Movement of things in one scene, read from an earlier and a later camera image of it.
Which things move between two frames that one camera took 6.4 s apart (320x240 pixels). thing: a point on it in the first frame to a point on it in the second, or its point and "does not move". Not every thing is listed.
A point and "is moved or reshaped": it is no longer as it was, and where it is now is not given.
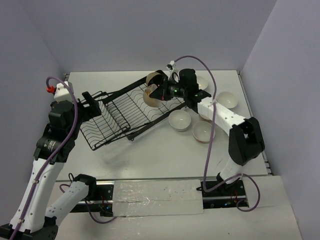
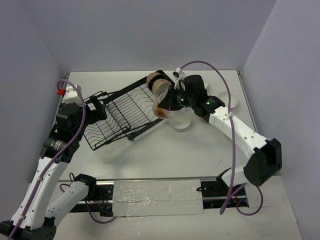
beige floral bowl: [201, 130] to [159, 91]
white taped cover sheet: [132, 198] does not move
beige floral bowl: [150, 75] does not move
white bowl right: [227, 99] does not move
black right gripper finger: [159, 93] to [167, 103]
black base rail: [216, 195] does not move
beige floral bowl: [149, 101] is moved or reshaped
